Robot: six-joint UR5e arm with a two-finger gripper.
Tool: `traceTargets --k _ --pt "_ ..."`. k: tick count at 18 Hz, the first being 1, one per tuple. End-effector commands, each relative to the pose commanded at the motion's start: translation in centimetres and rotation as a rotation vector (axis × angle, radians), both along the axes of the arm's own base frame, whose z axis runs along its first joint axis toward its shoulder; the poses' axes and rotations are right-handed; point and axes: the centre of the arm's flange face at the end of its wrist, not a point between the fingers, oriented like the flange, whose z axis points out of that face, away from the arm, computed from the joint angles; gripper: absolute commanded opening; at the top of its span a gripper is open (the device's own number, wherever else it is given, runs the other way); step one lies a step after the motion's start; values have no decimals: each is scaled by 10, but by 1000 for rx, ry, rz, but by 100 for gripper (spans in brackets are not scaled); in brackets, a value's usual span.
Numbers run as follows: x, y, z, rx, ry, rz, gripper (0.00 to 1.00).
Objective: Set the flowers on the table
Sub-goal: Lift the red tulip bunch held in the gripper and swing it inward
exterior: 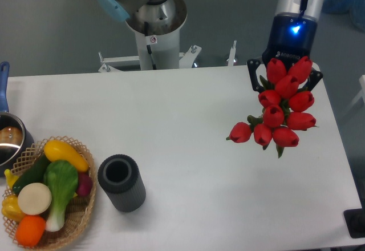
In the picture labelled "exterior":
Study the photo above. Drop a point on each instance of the red tulip bouquet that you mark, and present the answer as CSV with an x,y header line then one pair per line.
x,y
284,104

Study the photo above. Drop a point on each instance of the dark green cucumber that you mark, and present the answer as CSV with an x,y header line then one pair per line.
x,y
32,175

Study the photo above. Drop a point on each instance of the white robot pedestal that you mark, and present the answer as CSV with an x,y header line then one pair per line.
x,y
155,52

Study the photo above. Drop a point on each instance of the orange fruit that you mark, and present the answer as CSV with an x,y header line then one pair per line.
x,y
30,230

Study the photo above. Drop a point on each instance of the purple red radish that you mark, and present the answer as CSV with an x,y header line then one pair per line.
x,y
84,185

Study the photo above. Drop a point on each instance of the green bok choy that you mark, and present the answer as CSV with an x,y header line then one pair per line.
x,y
61,178

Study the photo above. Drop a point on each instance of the yellow squash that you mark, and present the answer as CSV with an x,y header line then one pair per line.
x,y
58,150

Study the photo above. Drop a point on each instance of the dark grey ribbed vase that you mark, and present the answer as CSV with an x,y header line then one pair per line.
x,y
120,178

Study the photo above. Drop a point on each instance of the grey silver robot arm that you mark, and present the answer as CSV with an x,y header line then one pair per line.
x,y
157,24

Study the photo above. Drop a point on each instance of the yellow bell pepper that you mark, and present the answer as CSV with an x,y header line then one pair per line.
x,y
11,209

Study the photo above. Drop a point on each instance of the yellow banana tip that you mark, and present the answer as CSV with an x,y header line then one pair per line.
x,y
10,178

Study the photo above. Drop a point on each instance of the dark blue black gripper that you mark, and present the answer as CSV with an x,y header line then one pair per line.
x,y
290,39

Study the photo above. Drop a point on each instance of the white furniture leg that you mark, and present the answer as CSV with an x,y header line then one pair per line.
x,y
356,103

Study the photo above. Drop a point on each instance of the black device at table edge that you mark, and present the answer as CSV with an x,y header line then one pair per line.
x,y
355,222

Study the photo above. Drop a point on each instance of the blue handled saucepan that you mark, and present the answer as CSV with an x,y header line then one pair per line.
x,y
15,137

